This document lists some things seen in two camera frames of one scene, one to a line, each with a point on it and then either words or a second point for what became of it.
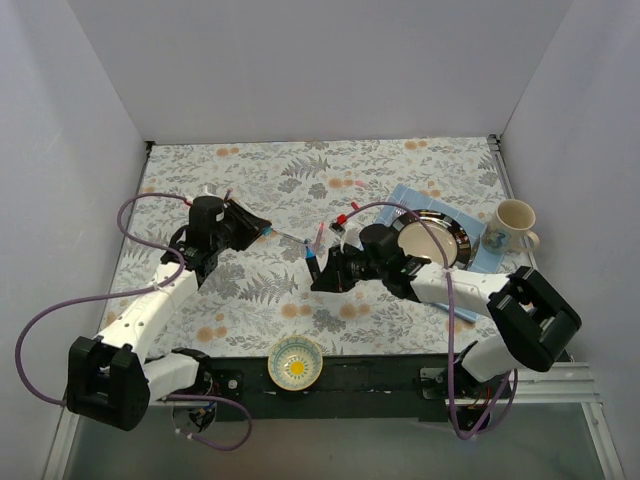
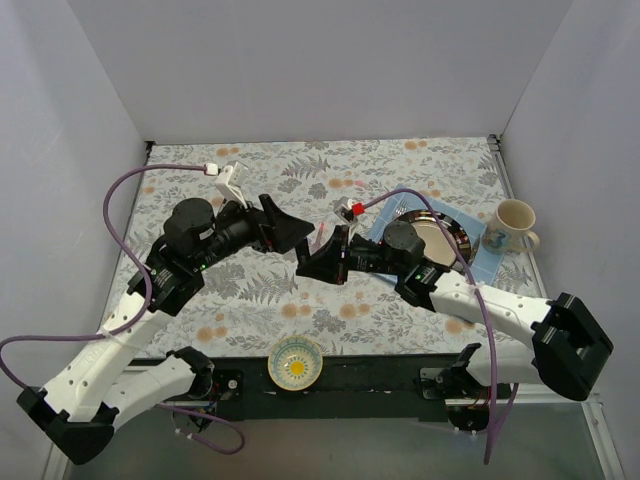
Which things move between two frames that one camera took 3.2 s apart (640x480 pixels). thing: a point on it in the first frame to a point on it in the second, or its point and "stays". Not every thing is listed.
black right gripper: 332,270 to 343,256
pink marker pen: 321,230 stays
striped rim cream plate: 417,239 stays
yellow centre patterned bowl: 295,363 stays
